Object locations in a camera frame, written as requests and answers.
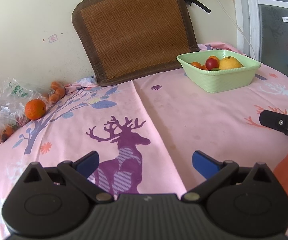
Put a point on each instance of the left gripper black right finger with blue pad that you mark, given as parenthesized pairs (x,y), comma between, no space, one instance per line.
(216,174)

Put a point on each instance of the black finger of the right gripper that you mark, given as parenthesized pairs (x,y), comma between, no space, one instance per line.
(275,121)

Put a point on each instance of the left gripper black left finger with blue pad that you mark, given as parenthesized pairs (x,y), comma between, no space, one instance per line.
(78,172)

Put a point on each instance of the large orange at left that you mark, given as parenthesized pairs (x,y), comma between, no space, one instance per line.
(35,109)

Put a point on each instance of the pink deer print cloth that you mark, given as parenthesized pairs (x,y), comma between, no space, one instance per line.
(167,117)

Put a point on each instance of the orange plush toy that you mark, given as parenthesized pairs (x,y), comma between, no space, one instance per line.
(58,92)

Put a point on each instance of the yellow grapefruit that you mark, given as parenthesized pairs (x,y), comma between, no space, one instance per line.
(229,63)

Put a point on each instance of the light green plastic basket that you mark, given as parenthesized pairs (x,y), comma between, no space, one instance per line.
(219,80)

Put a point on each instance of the clear plastic bag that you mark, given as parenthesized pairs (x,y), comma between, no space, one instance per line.
(14,95)

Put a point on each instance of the red cherry tomato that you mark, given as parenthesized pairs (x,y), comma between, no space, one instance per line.
(211,63)

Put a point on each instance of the mandarin orange centre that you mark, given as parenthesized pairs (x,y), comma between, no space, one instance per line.
(196,64)

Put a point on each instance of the white framed glass door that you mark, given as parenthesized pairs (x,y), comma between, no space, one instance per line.
(264,31)

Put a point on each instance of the brown woven seat cushion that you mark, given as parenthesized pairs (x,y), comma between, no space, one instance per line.
(128,39)

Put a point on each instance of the pink wall sticker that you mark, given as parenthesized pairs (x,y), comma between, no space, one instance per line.
(52,38)

